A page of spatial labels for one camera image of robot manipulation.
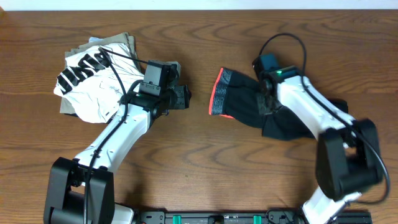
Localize grey-beige folded garment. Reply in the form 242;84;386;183
60;32;137;116

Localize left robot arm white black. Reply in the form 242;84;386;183
43;83;192;223

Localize black shorts with grey waistband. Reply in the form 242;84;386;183
209;68;354;141

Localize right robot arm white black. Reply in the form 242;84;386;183
254;65;389;223

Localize white shirt with black print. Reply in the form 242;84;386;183
53;43;144;123

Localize light blue folded garment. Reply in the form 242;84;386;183
88;37;102;43

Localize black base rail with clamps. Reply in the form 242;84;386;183
133;210;373;224

